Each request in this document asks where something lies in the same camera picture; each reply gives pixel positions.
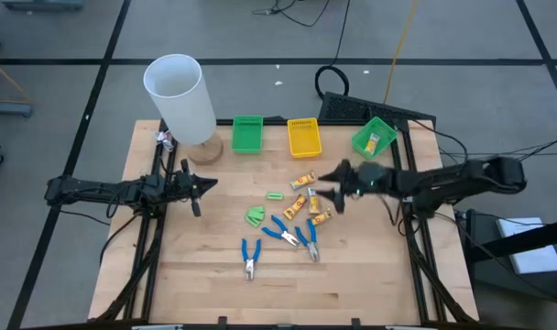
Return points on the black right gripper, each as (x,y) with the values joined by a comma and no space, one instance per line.
(370,179)

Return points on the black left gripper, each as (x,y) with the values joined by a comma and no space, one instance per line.
(187,185)

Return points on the orange snack packets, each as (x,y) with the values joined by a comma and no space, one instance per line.
(295,207)

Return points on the green rectangular eraser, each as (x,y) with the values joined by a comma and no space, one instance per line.
(252,222)
(274,196)
(255,215)
(258,210)

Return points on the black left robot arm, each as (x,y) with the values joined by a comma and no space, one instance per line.
(90,190)

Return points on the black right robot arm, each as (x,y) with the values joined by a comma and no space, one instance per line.
(466,176)

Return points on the yellow plastic basket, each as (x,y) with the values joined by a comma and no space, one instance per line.
(304,137)

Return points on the green plastic basket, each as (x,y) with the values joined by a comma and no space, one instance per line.
(247,135)
(384,133)

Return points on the white shade wooden base lamp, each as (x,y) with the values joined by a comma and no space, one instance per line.
(178,101)

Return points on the black table clamp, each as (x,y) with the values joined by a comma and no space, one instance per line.
(355,322)
(221,321)

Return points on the black cart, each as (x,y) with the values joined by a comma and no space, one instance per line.
(489,275)

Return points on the black metal beam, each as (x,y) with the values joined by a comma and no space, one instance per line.
(521,240)

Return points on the grey stand base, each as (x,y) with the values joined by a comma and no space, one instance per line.
(8,109)

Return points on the white booklet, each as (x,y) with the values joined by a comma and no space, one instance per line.
(537,262)

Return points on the grey floor platform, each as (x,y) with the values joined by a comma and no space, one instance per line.
(40,4)

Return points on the silver metal bracket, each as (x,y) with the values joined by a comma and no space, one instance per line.
(404,327)
(157,327)

